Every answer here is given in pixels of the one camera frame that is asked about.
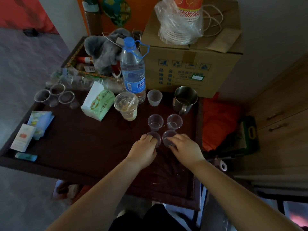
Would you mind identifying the person's right hand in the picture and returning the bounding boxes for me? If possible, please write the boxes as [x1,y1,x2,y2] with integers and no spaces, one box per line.
[167,134,206,167]

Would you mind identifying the person's left hand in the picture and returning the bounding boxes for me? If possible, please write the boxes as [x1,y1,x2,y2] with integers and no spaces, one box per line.
[126,134,158,170]

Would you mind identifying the small clear plastic cup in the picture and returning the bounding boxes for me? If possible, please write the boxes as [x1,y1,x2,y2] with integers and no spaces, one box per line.
[162,130,178,147]
[167,114,183,131]
[147,114,164,132]
[146,131,162,149]

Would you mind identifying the person's left forearm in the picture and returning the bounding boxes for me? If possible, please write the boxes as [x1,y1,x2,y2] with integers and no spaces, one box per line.
[45,158,143,231]

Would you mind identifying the person's right forearm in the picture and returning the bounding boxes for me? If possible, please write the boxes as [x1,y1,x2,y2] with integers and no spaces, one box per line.
[190,159,304,231]

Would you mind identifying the lidded clear drink cup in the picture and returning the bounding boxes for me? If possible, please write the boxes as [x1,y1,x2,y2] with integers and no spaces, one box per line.
[114,91,139,122]

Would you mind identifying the frosted white plastic cup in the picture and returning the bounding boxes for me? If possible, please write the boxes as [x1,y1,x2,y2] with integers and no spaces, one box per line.
[147,89,163,107]

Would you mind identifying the orange cloth bag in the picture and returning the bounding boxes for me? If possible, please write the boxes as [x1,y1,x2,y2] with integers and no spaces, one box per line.
[202,92,242,152]

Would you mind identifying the green and white tissue pack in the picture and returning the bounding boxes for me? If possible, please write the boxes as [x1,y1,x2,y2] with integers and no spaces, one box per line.
[81,81,116,122]

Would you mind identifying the blue-capped water bottle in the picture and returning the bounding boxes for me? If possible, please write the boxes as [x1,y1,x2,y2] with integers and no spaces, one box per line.
[120,37,150,104]

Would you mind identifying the green and black case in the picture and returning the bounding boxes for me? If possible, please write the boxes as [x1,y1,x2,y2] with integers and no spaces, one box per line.
[205,115,260,159]

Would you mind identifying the brown cardboard box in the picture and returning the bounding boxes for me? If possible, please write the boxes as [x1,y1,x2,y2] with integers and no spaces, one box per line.
[140,0,243,98]

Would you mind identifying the person's black trousers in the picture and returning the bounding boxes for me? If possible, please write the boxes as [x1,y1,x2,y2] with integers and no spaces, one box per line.
[108,204,188,231]

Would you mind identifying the grey plush cloth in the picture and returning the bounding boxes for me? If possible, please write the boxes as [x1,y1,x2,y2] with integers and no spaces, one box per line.
[84,28,142,75]

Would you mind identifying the wooden drawer cabinet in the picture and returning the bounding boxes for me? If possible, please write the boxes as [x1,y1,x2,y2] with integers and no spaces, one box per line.
[229,54,308,177]

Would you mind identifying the light blue paper packet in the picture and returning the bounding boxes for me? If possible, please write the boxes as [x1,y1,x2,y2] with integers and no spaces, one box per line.
[27,111,55,141]

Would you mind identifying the patterned woven basket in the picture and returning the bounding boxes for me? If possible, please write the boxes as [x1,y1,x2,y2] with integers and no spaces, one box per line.
[61,36,123,81]

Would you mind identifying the bagged stack of paper cups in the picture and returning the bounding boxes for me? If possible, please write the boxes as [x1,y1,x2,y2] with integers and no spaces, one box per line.
[154,0,204,45]

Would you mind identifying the small teal packet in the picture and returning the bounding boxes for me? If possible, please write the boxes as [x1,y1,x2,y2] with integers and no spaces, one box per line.
[15,152,38,162]

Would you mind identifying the small white carton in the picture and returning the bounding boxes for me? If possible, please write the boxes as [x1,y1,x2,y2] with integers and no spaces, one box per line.
[10,124,36,153]

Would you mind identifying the brown thermos bottle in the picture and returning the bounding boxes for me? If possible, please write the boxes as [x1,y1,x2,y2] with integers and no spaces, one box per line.
[82,0,103,36]

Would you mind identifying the small black object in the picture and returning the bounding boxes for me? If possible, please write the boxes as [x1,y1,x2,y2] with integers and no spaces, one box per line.
[23,28,39,37]

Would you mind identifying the red cloth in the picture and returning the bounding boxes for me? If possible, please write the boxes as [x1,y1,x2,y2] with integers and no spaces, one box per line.
[0,0,59,34]

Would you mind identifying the steel mug with handle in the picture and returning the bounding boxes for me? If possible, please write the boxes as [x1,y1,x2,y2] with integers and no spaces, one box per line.
[172,86,199,115]

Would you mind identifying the drawer handle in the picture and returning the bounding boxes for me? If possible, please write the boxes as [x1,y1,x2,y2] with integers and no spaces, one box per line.
[266,111,285,121]
[269,123,289,132]

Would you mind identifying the white coiled cable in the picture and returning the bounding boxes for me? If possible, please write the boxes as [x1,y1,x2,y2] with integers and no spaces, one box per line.
[202,4,224,37]

